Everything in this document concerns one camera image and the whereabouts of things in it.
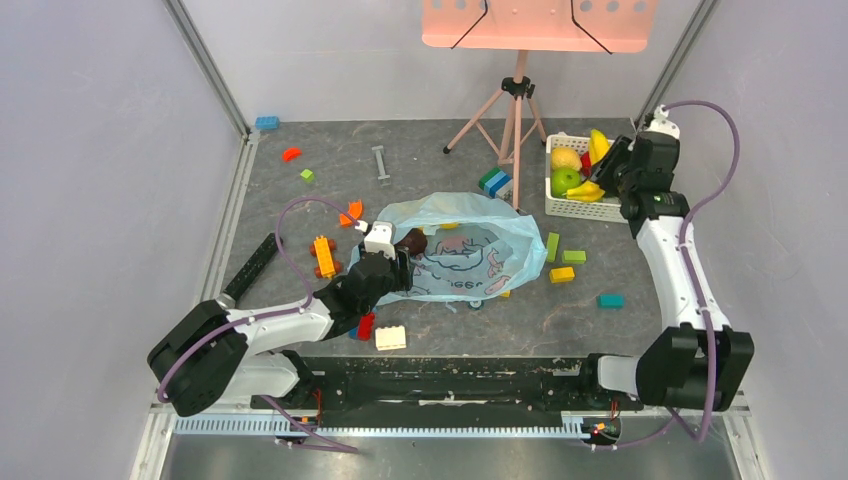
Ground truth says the yellow fake banana bunch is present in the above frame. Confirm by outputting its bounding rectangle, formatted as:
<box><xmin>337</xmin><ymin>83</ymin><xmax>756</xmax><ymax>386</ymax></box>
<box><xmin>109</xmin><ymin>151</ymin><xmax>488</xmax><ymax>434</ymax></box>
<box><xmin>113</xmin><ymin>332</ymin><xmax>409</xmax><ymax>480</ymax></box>
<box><xmin>566</xmin><ymin>129</ymin><xmax>611</xmax><ymax>203</ymax></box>

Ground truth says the light blue plastic bag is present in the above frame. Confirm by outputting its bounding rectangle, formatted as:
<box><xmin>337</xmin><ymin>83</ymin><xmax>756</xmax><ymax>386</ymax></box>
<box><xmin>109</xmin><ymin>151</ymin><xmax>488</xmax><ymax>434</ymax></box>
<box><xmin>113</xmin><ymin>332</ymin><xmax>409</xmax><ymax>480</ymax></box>
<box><xmin>376</xmin><ymin>192</ymin><xmax>546</xmax><ymax>306</ymax></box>

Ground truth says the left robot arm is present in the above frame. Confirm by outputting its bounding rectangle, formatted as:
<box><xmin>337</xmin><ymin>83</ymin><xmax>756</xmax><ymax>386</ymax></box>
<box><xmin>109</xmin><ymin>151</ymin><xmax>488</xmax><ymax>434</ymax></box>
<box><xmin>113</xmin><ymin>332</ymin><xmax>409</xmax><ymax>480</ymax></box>
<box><xmin>147</xmin><ymin>247</ymin><xmax>413</xmax><ymax>417</ymax></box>

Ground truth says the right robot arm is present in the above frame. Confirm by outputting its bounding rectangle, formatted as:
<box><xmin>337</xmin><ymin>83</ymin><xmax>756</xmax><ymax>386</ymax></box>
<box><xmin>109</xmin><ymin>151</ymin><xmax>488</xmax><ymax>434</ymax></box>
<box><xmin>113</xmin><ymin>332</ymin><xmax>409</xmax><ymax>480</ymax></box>
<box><xmin>577</xmin><ymin>132</ymin><xmax>755</xmax><ymax>412</ymax></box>

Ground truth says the red fake pomegranate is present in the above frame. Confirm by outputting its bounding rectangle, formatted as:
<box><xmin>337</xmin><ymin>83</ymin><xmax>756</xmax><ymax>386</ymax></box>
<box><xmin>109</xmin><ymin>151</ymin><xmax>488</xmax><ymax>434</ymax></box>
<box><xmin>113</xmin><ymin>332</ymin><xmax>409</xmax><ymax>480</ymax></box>
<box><xmin>580</xmin><ymin>151</ymin><xmax>592</xmax><ymax>178</ymax></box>

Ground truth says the green fake apple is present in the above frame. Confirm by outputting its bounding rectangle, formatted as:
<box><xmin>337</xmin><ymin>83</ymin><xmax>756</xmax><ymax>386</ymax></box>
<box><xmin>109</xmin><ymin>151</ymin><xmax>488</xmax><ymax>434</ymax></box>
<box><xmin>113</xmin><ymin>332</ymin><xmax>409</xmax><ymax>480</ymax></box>
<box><xmin>550</xmin><ymin>167</ymin><xmax>583</xmax><ymax>198</ymax></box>

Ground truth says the yellow fake lemon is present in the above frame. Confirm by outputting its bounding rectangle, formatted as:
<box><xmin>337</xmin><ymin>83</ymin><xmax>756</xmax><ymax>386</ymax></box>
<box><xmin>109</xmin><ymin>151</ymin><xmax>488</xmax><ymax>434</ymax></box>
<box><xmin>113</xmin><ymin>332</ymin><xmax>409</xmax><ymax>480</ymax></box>
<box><xmin>550</xmin><ymin>147</ymin><xmax>582</xmax><ymax>172</ymax></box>

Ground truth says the white perforated plastic basket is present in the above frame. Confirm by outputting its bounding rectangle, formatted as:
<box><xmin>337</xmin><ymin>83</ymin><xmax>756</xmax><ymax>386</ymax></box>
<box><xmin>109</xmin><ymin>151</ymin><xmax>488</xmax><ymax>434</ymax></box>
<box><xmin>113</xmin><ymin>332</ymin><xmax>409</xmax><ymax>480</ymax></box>
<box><xmin>544</xmin><ymin>130</ymin><xmax>626</xmax><ymax>223</ymax></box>

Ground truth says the multicolour brick house stack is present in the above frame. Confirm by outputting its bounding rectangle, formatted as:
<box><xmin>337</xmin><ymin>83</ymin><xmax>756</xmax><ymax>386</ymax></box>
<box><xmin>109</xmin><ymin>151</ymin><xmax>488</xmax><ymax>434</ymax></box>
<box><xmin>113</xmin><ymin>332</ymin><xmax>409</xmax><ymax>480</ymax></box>
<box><xmin>348</xmin><ymin>312</ymin><xmax>376</xmax><ymax>342</ymax></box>

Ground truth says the cream toy brick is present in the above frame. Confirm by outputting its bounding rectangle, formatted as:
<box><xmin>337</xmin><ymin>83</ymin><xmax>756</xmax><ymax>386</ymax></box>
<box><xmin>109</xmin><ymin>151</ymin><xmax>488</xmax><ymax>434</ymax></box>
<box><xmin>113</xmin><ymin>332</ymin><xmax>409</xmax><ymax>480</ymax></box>
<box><xmin>374</xmin><ymin>326</ymin><xmax>407</xmax><ymax>351</ymax></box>

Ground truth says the orange arch block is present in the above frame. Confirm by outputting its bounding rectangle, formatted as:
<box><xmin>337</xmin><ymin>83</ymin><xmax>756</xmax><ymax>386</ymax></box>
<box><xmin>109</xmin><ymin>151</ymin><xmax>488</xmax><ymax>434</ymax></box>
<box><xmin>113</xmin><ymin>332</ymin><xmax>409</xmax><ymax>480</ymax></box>
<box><xmin>339</xmin><ymin>200</ymin><xmax>364</xmax><ymax>228</ymax></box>

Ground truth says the long lime green block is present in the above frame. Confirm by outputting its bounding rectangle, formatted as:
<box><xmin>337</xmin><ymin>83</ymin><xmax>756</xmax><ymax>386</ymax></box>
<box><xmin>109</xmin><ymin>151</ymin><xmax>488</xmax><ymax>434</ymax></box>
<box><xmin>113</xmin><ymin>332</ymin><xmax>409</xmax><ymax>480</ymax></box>
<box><xmin>546</xmin><ymin>232</ymin><xmax>560</xmax><ymax>263</ymax></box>

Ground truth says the flat lime green block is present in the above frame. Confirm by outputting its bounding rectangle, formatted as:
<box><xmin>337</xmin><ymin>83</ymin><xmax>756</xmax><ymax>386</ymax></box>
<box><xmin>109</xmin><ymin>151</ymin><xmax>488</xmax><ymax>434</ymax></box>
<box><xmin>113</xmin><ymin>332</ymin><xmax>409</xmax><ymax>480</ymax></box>
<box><xmin>562</xmin><ymin>250</ymin><xmax>588</xmax><ymax>265</ymax></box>

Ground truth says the green blue grey brick stack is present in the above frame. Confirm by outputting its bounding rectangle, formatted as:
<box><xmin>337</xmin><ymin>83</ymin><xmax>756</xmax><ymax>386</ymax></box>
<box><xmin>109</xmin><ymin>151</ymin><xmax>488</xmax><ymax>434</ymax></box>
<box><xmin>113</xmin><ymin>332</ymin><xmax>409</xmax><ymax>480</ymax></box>
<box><xmin>478</xmin><ymin>167</ymin><xmax>513</xmax><ymax>201</ymax></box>

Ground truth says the pink music stand tripod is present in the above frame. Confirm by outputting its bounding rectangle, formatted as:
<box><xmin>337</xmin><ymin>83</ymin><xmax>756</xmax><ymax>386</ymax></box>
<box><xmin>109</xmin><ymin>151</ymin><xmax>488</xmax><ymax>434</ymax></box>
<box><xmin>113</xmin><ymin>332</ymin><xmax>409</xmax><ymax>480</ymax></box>
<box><xmin>421</xmin><ymin>0</ymin><xmax>658</xmax><ymax>186</ymax></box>

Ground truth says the small lime green cube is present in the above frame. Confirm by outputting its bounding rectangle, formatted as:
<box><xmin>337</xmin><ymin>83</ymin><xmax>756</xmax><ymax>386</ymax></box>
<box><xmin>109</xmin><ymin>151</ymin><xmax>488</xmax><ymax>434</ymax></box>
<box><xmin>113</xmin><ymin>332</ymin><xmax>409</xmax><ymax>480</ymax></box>
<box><xmin>300</xmin><ymin>169</ymin><xmax>315</xmax><ymax>183</ymax></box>

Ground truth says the teal wooden block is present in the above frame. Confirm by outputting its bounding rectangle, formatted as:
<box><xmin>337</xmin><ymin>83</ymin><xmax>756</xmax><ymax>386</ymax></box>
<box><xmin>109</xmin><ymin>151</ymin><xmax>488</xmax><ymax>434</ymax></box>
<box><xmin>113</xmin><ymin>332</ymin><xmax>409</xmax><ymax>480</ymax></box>
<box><xmin>596</xmin><ymin>294</ymin><xmax>625</xmax><ymax>309</ymax></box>

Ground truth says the small red arch block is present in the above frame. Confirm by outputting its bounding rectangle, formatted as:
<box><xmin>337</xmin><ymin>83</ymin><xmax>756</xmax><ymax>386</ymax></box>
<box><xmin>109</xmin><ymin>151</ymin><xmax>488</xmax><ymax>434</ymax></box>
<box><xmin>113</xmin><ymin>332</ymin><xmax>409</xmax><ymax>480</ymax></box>
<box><xmin>281</xmin><ymin>147</ymin><xmax>302</xmax><ymax>163</ymax></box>

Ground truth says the black cylindrical roller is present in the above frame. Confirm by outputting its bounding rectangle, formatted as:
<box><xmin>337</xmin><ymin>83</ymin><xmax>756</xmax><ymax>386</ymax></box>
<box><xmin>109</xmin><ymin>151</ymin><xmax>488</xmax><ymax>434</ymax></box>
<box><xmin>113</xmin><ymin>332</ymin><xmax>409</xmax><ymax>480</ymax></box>
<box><xmin>216</xmin><ymin>232</ymin><xmax>278</xmax><ymax>309</ymax></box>

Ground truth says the blue toy brick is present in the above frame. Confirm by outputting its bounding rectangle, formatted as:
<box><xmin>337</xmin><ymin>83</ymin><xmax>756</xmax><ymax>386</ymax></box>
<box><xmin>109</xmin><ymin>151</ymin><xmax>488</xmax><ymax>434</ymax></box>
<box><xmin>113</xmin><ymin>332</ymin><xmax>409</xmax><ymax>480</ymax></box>
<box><xmin>254</xmin><ymin>116</ymin><xmax>280</xmax><ymax>131</ymax></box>

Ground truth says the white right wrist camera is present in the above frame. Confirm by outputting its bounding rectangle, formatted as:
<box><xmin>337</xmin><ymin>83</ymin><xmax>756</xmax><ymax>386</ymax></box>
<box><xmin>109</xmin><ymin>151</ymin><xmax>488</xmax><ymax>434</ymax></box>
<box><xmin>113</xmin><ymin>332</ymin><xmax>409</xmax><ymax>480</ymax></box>
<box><xmin>643</xmin><ymin>105</ymin><xmax>680</xmax><ymax>140</ymax></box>

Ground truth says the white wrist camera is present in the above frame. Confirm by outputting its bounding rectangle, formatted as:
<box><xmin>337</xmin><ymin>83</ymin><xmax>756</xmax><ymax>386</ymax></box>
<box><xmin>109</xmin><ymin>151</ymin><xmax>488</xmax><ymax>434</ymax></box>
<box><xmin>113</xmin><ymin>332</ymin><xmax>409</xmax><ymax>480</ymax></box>
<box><xmin>354</xmin><ymin>220</ymin><xmax>397</xmax><ymax>260</ymax></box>
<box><xmin>643</xmin><ymin>105</ymin><xmax>680</xmax><ymax>140</ymax></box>

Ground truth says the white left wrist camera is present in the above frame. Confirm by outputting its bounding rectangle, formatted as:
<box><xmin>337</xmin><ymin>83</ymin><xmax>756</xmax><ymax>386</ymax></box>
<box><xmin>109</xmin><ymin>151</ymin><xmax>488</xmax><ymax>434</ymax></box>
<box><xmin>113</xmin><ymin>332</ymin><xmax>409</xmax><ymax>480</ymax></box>
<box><xmin>354</xmin><ymin>220</ymin><xmax>397</xmax><ymax>260</ymax></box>

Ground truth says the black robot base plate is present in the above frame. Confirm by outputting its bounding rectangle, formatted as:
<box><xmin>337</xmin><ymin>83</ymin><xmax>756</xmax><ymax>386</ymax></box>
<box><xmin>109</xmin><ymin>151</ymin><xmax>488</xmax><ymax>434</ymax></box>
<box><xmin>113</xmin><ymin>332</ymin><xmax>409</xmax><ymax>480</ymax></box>
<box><xmin>276</xmin><ymin>356</ymin><xmax>644</xmax><ymax>428</ymax></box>

